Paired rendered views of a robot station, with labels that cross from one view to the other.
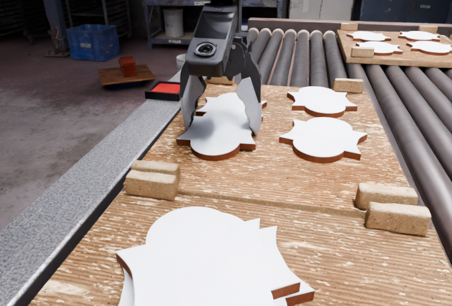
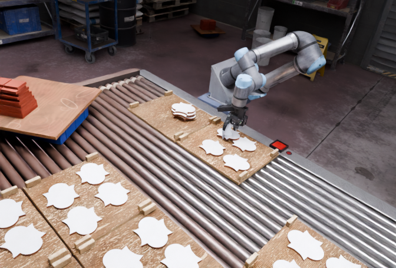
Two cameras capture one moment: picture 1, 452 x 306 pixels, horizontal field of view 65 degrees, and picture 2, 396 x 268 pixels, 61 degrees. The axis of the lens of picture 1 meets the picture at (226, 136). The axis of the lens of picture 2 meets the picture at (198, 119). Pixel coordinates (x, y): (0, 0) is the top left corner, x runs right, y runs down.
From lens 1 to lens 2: 1.94 m
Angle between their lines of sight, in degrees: 97
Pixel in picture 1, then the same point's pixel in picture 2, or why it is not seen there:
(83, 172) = not seen: hidden behind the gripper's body
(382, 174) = (191, 146)
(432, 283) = (167, 132)
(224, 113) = (235, 136)
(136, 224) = (205, 117)
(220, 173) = (212, 129)
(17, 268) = (208, 111)
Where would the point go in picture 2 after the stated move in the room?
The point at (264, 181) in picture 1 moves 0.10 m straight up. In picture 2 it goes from (204, 132) to (206, 117)
